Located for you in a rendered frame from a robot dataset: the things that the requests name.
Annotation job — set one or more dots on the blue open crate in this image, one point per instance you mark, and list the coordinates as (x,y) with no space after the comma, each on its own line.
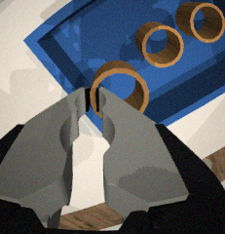
(84,34)

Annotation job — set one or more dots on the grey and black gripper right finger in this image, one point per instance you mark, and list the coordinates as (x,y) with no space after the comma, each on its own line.
(148,168)

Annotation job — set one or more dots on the bronze bushing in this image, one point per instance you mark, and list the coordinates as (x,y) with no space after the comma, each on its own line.
(140,95)
(214,23)
(170,54)

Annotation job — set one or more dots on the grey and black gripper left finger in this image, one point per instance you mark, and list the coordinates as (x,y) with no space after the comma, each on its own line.
(34,169)

